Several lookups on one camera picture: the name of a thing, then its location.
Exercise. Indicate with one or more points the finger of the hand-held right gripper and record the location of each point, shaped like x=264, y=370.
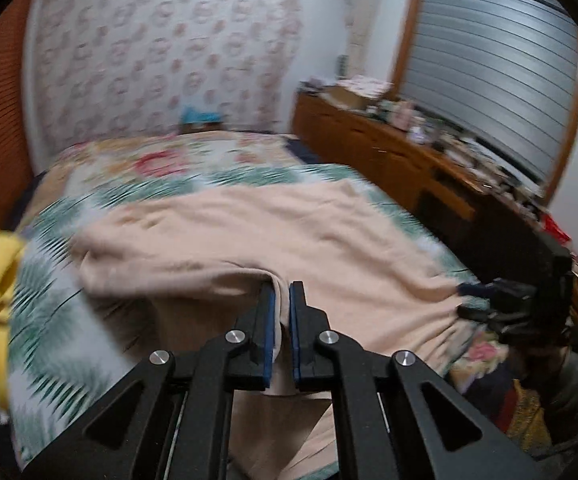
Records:
x=476, y=315
x=476, y=290

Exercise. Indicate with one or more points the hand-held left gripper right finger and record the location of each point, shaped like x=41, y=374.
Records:
x=296, y=335

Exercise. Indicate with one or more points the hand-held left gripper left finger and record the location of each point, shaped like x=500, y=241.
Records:
x=269, y=332

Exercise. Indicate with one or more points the peach printed t-shirt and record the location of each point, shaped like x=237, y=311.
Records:
x=294, y=230

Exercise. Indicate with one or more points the person's right forearm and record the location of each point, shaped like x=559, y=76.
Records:
x=574, y=400

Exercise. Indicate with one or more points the wooden cabinet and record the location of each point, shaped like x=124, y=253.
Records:
x=384, y=160

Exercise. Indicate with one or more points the pink bottle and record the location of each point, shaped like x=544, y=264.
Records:
x=403, y=112

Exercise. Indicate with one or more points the leaf and flower printed bedsheet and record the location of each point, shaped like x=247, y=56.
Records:
x=69, y=340

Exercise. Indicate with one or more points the teal box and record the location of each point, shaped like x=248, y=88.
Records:
x=200, y=119

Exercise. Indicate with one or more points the grey roller shutter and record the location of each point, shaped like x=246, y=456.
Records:
x=489, y=60

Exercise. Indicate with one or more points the floral printed cloth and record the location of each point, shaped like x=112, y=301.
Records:
x=369, y=85

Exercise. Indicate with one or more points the cream tied curtain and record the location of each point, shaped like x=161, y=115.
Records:
x=358, y=35

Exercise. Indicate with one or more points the circle patterned sheer curtain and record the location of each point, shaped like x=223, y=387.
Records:
x=159, y=55

